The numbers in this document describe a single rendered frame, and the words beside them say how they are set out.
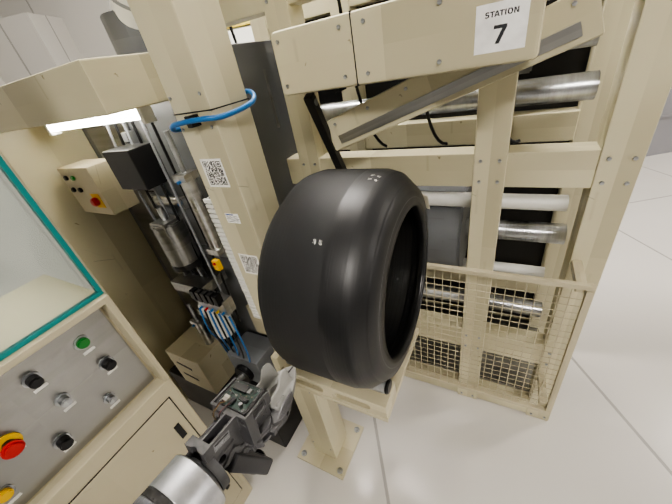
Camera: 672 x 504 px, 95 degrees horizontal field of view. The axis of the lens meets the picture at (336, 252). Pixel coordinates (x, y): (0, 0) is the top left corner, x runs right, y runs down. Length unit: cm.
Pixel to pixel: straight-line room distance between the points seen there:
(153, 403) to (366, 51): 120
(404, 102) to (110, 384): 119
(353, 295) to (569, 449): 159
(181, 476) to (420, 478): 144
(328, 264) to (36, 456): 91
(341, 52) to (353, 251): 50
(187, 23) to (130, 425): 109
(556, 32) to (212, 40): 74
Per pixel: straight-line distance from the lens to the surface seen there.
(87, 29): 423
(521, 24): 79
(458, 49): 80
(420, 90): 97
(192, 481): 50
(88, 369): 116
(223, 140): 81
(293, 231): 66
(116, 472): 130
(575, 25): 93
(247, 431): 53
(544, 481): 192
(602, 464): 204
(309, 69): 93
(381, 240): 61
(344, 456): 188
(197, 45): 82
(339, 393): 103
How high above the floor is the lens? 171
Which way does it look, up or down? 32 degrees down
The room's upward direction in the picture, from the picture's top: 12 degrees counter-clockwise
